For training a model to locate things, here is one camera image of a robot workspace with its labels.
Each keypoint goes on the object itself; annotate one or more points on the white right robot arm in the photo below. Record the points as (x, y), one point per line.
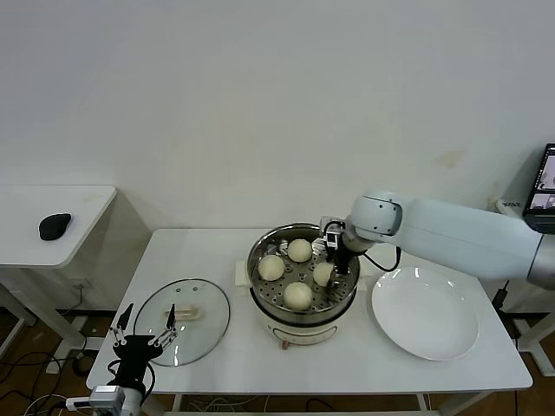
(455, 234)

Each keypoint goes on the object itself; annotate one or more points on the black laptop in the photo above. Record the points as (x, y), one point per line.
(542, 182)

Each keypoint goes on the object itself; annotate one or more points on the white wall socket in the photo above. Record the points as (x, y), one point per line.
(81, 285)

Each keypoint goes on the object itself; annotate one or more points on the black computer mouse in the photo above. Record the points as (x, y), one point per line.
(54, 226)

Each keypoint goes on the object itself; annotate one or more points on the white laptop desk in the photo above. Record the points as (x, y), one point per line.
(537, 333)

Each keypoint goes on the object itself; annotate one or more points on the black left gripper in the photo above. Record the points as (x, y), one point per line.
(132, 353)

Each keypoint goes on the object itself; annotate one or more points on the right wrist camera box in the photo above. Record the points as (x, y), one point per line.
(331, 237)

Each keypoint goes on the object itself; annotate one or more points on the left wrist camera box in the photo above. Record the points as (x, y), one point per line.
(104, 396)

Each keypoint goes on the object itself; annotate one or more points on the white round plate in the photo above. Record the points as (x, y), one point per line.
(425, 314)

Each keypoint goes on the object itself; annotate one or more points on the white steamed baozi bun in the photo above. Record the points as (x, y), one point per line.
(321, 274)
(300, 250)
(272, 267)
(298, 296)

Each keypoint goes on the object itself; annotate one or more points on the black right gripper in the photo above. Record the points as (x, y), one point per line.
(341, 260)

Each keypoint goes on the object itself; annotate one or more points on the steel steamer basket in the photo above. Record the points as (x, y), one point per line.
(256, 277)

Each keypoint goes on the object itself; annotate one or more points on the white side table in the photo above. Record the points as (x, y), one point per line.
(95, 225)

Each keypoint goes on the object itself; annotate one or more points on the white power strip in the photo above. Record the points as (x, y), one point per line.
(53, 368)

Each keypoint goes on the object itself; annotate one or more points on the black round floor object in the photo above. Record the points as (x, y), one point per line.
(80, 366)

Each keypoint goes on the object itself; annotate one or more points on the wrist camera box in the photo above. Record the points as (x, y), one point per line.
(331, 237)
(104, 396)

